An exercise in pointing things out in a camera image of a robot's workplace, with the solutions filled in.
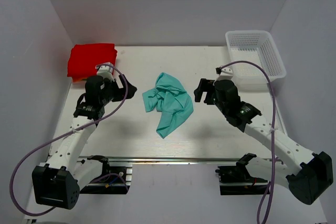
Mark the red folded t shirt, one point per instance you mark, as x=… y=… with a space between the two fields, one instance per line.
x=84 y=58

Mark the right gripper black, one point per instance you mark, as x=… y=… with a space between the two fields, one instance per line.
x=205 y=86

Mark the white plastic basket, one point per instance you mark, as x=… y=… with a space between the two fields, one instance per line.
x=258 y=47

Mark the teal t shirt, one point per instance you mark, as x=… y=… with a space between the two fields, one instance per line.
x=170 y=99

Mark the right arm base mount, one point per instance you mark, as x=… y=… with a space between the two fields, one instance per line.
x=235 y=180

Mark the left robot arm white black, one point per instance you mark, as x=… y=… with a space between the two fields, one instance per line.
x=58 y=182

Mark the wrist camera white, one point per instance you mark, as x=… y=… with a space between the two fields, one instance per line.
x=105 y=70
x=224 y=73

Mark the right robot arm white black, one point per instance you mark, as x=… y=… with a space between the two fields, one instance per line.
x=305 y=173

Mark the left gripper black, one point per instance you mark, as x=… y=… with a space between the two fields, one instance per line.
x=121 y=92

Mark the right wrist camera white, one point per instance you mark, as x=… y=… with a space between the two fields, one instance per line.
x=224 y=73

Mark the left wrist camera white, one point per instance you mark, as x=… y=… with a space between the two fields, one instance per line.
x=105 y=70

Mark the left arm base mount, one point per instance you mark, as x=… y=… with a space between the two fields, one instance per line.
x=110 y=176

